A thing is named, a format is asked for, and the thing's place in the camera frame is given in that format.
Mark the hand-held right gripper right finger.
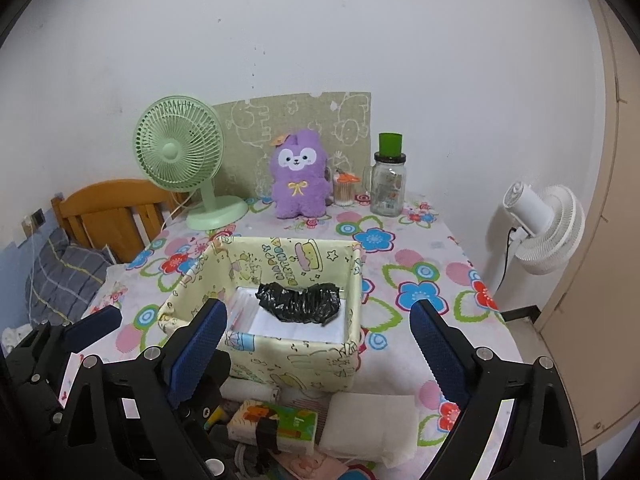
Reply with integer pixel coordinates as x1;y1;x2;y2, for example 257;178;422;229
409;298;585;480

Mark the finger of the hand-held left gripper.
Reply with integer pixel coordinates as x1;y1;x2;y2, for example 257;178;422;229
176;351;232;428
20;304;124;396

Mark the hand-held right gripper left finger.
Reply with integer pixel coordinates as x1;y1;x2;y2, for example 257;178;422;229
50;298;231;480

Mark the yellow cartoon fabric basket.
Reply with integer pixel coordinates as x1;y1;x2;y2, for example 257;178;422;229
157;235;365;393

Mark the colourful tissue pack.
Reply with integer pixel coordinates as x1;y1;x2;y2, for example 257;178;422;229
227;399;319;457

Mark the white cloth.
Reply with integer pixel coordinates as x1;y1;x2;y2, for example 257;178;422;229
318;392;418;467
0;324;33;356

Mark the grey plaid pillow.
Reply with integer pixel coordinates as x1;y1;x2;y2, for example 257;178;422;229
25;227;113;326

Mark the white crumpled cloth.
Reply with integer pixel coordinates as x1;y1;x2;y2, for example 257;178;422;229
0;324;33;356

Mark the white paper sheet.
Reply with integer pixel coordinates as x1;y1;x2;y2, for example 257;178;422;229
222;286;351;343

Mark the black plastic bag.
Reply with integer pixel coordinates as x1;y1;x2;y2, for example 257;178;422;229
255;281;343;327

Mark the flowered tablecloth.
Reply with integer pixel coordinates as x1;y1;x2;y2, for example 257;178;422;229
82;192;523;480

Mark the wooden headboard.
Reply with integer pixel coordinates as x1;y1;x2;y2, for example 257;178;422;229
50;180;188;263

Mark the pink printed packet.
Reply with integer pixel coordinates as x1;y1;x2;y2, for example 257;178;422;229
272;452;351;480

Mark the glass jar with green lid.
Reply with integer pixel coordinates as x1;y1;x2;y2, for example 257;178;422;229
362;132;408;217

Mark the toothpick holder with orange lid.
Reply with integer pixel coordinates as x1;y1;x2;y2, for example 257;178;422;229
332;169;361;207

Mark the green desk fan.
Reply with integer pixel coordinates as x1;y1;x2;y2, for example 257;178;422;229
132;95;249;231

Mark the purple plush toy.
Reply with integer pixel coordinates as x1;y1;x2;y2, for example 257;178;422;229
270;129;334;220

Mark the beige wardrobe door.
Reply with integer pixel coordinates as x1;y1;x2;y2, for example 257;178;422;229
537;0;640;456

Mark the black fan cable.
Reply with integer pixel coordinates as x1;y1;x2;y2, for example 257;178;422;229
495;227;521;291

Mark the cream fan cable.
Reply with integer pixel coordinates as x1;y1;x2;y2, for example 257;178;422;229
161;191;195;226

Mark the white wall fan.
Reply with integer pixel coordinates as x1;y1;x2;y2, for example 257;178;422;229
502;180;586;276

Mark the green cartoon wall board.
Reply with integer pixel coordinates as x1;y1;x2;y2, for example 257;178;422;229
212;91;372;201

